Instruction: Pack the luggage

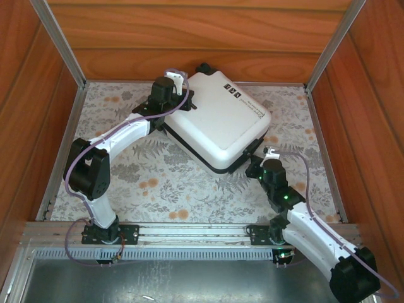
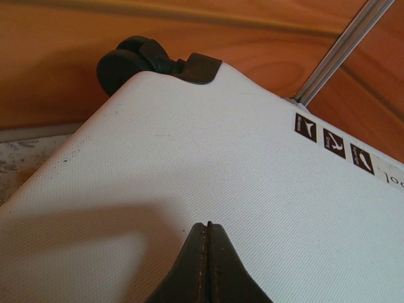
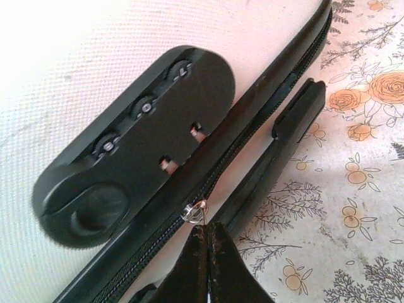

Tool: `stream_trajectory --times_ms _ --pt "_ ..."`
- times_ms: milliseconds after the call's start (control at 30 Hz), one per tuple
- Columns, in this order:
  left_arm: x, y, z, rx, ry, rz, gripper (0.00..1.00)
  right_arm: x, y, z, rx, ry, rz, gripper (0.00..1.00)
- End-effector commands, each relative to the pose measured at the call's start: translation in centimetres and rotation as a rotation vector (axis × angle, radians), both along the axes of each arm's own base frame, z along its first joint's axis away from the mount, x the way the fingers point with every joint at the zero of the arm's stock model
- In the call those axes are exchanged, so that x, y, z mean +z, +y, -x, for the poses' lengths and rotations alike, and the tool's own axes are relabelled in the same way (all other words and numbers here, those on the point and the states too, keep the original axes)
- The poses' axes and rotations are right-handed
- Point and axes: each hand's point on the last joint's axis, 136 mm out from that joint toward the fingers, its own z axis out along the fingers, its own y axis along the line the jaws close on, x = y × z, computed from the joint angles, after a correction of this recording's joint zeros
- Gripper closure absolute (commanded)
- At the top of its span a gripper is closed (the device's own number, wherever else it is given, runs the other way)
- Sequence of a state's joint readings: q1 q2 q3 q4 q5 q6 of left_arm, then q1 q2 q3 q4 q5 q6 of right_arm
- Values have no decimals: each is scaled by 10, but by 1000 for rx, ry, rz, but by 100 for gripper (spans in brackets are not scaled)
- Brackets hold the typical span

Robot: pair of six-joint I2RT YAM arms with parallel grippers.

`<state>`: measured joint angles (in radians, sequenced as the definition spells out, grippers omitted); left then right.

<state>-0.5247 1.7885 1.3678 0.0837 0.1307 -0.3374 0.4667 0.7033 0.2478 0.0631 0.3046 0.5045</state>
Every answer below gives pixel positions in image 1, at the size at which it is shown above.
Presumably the white hard-shell suitcase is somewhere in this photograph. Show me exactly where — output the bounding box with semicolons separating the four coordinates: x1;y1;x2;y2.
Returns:
153;62;273;175

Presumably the aluminium mat edge strip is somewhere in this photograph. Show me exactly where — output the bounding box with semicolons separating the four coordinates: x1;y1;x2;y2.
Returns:
35;86;88;222
304;86;350;223

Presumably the floral patterned table mat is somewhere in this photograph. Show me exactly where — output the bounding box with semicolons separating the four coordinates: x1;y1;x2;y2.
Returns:
50;82;343;223

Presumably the small circuit board green light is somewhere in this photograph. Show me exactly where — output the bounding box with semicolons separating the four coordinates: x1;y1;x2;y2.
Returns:
274;249;297;264

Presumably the grey metal sheet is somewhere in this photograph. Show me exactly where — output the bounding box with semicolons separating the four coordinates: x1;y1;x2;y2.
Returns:
21;259;362;303

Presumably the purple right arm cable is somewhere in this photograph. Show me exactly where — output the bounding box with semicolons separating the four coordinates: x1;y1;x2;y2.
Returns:
279;151;400;300

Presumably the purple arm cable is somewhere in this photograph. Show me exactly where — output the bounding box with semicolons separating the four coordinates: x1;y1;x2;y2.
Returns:
279;151;400;300
62;68;190;269

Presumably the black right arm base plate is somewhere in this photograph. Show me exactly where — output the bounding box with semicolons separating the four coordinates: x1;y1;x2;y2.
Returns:
247;224;294;246

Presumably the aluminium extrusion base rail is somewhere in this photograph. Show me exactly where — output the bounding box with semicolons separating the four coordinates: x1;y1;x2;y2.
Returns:
20;220;362;252

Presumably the aluminium frame post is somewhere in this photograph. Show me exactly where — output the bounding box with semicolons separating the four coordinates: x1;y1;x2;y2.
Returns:
30;0;88;91
304;0;367;92

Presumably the grey slotted cable duct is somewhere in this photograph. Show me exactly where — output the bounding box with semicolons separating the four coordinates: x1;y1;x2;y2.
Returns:
31;247;275;262

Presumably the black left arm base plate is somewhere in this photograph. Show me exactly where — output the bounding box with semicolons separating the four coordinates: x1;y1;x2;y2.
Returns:
81;223;140;246

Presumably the small circuit board with wires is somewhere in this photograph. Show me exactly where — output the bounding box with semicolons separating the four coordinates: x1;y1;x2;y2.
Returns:
112;244;127;263

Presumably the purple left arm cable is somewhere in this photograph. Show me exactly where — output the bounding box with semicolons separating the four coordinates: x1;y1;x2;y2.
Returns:
62;68;190;269

